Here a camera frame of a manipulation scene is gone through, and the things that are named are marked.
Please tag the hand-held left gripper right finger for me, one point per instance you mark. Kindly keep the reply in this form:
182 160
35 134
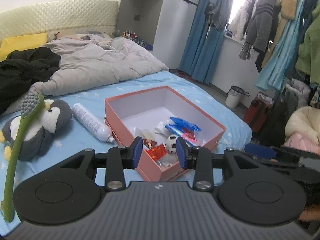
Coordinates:
181 153

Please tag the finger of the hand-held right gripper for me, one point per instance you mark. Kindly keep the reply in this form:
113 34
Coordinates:
258 150

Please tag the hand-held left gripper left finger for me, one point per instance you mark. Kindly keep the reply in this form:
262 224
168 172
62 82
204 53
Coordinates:
137 152

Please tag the small panda plush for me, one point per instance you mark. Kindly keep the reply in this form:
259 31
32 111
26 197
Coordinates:
172 143

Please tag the red packet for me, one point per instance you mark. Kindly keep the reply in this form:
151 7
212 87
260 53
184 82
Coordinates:
157 152

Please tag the clear bag of round pads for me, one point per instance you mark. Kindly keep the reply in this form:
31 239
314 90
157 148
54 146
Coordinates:
146 133

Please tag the orange cardboard box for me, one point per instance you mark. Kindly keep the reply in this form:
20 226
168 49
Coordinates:
155 172

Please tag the blue plastic packet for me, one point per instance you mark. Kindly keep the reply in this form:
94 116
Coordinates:
182 125

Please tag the person's right hand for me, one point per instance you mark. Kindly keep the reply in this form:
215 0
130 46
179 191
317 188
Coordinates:
310 212

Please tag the black suitcase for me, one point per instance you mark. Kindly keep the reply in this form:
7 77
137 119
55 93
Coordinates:
275 125

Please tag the pink garment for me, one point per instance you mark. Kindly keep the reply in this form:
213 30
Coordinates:
300 142

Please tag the red bag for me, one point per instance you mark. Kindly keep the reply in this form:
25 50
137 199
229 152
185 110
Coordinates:
257 115

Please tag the cream fluffy coat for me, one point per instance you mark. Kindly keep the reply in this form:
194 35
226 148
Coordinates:
302 122

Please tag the white trash bin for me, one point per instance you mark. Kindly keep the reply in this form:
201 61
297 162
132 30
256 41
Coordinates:
233 101

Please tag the white spray bottle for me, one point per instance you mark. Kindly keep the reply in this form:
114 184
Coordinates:
90 122

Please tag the blue tree print bedsheet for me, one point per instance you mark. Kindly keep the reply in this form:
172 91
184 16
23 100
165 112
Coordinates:
200 97

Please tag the grey white garment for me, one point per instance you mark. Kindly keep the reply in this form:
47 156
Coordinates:
297 90

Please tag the grey penguin plush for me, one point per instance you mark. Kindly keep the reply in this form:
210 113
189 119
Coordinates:
57 112

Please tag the hanging light blue dress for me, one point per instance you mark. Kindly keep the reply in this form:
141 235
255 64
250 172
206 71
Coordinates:
280 62

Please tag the light grey duvet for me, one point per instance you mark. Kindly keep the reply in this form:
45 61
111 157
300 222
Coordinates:
100 65

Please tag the blue curtain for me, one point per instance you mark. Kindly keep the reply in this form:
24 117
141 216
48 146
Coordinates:
200 55

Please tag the small blue box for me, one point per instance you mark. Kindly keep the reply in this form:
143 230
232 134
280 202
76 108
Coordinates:
148 45

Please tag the white tablet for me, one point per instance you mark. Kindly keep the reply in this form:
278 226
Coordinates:
106 47

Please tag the green fleece garment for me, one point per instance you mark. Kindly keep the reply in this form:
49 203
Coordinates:
310 50

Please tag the row of small bottles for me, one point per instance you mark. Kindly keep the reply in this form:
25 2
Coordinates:
131 35

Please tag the grey built-in cabinet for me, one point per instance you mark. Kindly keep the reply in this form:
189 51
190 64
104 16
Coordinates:
170 30

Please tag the hanging white jacket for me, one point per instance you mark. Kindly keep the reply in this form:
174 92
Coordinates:
240 22

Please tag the hanging grey striped sweater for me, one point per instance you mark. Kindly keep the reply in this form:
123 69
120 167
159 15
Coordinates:
262 17

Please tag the black jacket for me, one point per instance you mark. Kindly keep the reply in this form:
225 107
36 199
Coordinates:
25 72

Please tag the hanging beige garment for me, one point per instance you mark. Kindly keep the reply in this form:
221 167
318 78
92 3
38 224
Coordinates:
290 0

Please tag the cream quilted headboard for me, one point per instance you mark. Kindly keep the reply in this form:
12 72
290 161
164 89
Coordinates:
62 17

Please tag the yellow pillow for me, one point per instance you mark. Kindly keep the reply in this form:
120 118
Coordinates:
22 42

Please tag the dark wall switch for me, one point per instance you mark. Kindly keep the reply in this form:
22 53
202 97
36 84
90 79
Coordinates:
137 17

